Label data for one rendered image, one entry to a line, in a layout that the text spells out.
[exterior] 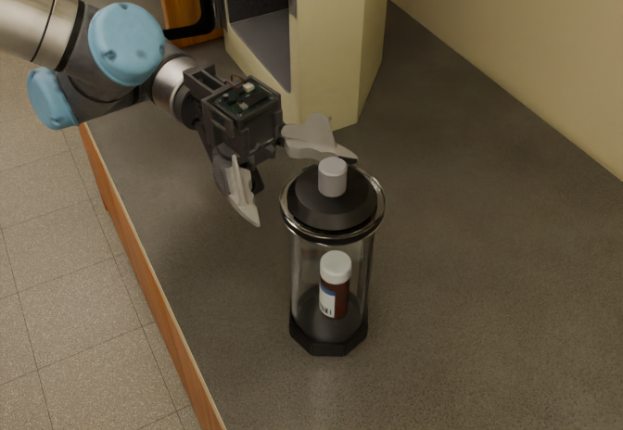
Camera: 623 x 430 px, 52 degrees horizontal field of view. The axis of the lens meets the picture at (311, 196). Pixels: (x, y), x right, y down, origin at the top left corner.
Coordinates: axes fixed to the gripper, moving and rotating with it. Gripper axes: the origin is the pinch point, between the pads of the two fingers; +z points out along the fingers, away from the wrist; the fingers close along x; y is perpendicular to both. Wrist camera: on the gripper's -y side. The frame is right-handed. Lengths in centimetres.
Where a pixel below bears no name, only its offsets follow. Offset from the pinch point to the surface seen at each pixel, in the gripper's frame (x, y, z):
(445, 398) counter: 2.3, -19.8, 20.1
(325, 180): -1.8, 6.3, 3.9
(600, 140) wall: 56, -19, 9
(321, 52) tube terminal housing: 24.6, -3.8, -24.0
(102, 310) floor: -3, -114, -91
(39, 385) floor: -28, -114, -81
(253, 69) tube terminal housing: 26, -16, -42
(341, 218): -2.5, 3.8, 6.9
